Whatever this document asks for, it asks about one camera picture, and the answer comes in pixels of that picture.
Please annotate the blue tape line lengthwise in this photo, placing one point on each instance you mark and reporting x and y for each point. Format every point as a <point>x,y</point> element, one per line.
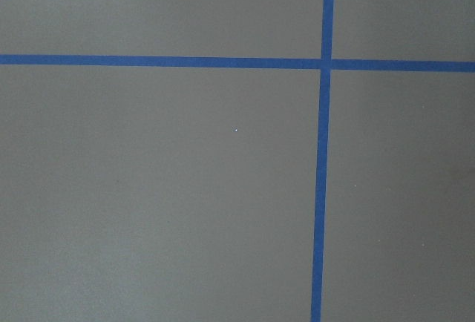
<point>321,158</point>

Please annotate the blue tape line crosswise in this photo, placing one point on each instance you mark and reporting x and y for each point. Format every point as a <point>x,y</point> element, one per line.
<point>237,62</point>

